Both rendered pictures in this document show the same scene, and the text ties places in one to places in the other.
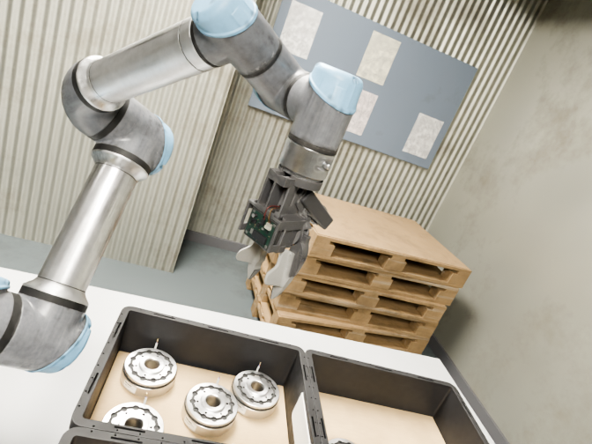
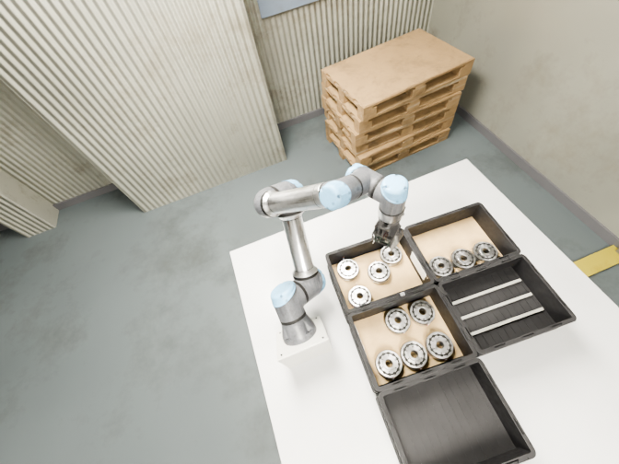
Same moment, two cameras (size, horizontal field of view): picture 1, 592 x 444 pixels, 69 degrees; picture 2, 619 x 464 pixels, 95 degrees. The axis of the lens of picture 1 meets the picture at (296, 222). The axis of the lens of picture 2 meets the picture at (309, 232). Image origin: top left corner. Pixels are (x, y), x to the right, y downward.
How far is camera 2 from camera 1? 0.66 m
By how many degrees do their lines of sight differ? 38
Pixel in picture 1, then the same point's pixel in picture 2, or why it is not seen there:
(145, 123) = not seen: hidden behind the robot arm
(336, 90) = (399, 199)
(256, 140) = (281, 40)
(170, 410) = (365, 279)
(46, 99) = (163, 120)
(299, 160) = (391, 220)
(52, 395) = not seen: hidden behind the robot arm
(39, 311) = (308, 284)
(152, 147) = not seen: hidden behind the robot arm
